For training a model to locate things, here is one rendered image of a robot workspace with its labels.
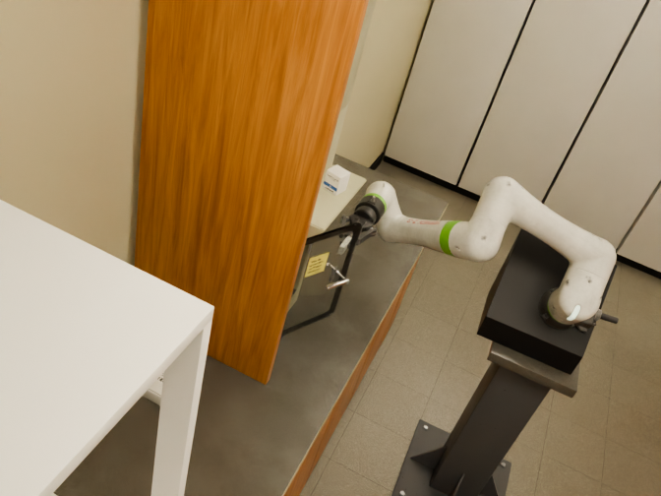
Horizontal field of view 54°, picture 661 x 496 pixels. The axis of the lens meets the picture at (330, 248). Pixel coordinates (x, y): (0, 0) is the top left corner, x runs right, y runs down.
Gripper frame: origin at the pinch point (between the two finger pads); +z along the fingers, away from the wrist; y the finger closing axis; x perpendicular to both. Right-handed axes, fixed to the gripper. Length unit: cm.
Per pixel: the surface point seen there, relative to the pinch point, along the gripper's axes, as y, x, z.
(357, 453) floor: 29, 128, -28
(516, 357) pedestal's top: 67, 34, -26
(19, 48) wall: -55, -64, 71
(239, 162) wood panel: -23, -37, 36
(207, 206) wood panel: -30, -20, 36
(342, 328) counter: 8.2, 34.0, -0.9
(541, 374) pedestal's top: 77, 34, -24
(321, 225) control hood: -1.4, -23.0, 26.9
